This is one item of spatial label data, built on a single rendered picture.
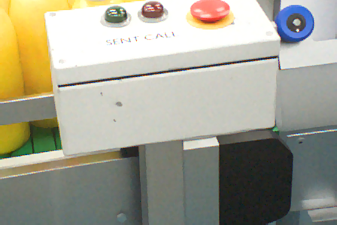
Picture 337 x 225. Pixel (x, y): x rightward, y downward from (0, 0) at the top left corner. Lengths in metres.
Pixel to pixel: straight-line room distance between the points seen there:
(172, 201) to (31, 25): 0.24
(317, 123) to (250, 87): 0.33
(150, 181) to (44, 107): 0.14
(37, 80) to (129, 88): 0.22
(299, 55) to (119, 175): 0.27
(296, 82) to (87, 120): 0.38
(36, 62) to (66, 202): 0.16
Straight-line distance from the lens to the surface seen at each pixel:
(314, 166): 1.17
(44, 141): 0.95
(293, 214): 1.44
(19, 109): 0.89
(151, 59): 0.72
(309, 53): 1.05
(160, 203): 0.86
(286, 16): 1.02
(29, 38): 0.90
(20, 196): 0.94
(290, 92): 1.06
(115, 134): 0.76
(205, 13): 0.75
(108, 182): 0.94
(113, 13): 0.76
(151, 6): 0.77
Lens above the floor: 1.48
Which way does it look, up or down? 33 degrees down
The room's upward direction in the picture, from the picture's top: 3 degrees counter-clockwise
